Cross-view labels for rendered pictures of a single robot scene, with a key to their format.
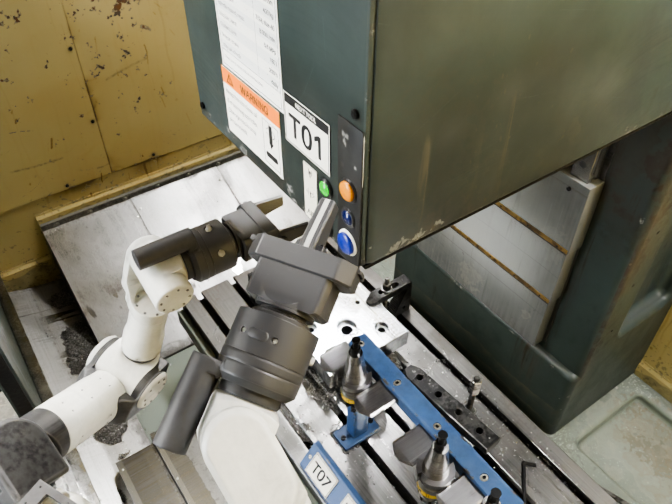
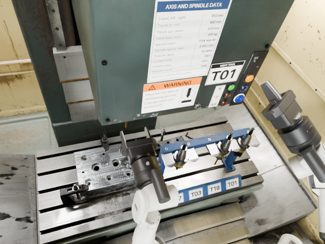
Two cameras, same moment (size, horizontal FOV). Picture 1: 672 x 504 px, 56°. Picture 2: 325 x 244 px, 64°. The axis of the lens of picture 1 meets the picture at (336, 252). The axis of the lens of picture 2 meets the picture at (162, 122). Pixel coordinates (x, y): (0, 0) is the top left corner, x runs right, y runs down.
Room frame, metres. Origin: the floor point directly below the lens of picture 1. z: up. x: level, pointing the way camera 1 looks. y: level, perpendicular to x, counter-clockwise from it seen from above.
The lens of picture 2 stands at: (0.70, 0.60, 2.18)
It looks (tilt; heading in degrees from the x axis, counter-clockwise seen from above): 50 degrees down; 278
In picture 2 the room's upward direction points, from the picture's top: 11 degrees clockwise
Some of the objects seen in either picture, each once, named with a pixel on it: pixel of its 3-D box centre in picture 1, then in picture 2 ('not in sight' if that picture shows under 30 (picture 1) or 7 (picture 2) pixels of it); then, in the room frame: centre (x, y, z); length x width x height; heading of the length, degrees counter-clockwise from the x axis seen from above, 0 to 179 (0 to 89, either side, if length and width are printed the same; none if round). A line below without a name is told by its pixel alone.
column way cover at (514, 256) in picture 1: (489, 220); (107, 85); (1.18, -0.38, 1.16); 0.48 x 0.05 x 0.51; 35
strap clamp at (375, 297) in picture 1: (387, 297); (104, 142); (1.10, -0.13, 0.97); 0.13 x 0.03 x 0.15; 125
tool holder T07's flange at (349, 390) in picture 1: (354, 379); (180, 157); (0.68, -0.03, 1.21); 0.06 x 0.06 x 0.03
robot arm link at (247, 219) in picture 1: (234, 237); (142, 159); (0.80, 0.17, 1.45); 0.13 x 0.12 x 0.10; 35
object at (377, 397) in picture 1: (372, 400); (191, 155); (0.63, -0.07, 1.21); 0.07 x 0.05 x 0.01; 125
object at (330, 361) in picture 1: (337, 359); (169, 160); (0.72, 0.00, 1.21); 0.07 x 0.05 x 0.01; 125
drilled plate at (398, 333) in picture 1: (335, 320); (106, 167); (1.03, 0.00, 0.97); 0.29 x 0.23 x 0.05; 35
